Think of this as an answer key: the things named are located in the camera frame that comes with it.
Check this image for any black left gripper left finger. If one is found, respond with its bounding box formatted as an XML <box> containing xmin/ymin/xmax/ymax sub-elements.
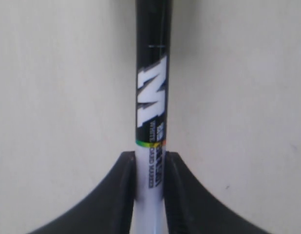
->
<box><xmin>33</xmin><ymin>151</ymin><xmax>136</xmax><ymax>234</ymax></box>

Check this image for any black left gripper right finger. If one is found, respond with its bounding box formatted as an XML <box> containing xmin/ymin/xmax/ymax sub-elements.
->
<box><xmin>164</xmin><ymin>152</ymin><xmax>267</xmax><ymax>234</ymax></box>

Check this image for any black and white whiteboard marker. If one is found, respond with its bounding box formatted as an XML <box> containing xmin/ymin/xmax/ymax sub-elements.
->
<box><xmin>134</xmin><ymin>0</ymin><xmax>172</xmax><ymax>234</ymax></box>

